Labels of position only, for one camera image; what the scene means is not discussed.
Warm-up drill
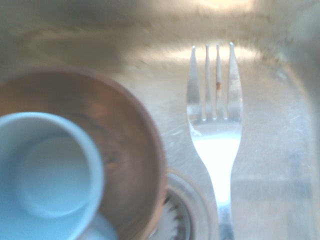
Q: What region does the silver metal fork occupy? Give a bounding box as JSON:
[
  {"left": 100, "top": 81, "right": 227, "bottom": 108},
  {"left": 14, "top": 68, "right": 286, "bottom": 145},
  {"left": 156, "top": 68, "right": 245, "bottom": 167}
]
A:
[{"left": 186, "top": 41, "right": 244, "bottom": 240}]

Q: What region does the grey-blue mug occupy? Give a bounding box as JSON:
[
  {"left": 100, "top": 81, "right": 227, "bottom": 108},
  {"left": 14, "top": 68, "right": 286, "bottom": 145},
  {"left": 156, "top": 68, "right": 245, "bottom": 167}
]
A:
[{"left": 0, "top": 112, "right": 120, "bottom": 240}]

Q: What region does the stainless steel double sink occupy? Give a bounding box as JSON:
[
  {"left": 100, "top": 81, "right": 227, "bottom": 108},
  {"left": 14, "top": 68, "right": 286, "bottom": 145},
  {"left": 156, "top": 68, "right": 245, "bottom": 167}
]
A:
[{"left": 0, "top": 0, "right": 320, "bottom": 240}]

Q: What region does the brown wooden bowl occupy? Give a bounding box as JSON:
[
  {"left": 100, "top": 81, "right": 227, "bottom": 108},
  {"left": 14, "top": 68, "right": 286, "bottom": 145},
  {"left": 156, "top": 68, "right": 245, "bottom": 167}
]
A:
[{"left": 0, "top": 67, "right": 167, "bottom": 240}]

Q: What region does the metal sink drain strainer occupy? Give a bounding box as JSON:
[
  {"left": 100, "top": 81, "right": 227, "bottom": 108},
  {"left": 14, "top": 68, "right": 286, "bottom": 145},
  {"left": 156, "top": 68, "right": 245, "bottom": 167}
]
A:
[{"left": 149, "top": 168, "right": 218, "bottom": 240}]

